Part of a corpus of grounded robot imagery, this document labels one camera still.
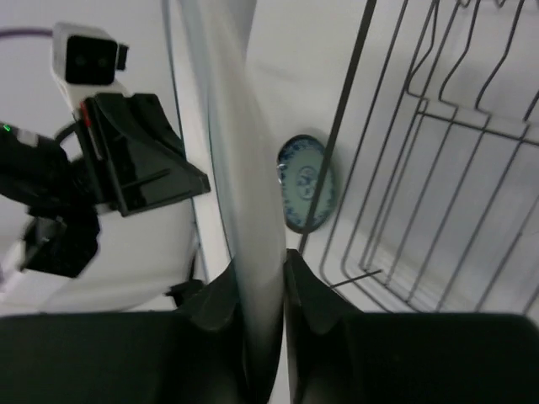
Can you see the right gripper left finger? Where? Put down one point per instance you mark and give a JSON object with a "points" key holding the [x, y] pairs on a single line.
{"points": [[190, 355]]}

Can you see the teal patterned small plate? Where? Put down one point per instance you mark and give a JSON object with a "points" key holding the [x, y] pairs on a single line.
{"points": [[299, 162]]}

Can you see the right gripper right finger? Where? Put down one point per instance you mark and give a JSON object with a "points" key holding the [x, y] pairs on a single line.
{"points": [[340, 354]]}

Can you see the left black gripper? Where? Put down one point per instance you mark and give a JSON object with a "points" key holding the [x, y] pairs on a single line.
{"points": [[135, 162]]}

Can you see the clear glass plate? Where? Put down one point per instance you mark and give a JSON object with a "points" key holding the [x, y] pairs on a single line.
{"points": [[241, 221]]}

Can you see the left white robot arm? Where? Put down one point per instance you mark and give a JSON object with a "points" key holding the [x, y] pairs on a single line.
{"points": [[33, 288]]}

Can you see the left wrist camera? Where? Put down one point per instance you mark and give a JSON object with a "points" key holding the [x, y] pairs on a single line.
{"points": [[84, 61]]}

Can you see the metal wire dish rack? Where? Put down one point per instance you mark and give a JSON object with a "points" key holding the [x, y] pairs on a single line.
{"points": [[435, 155]]}

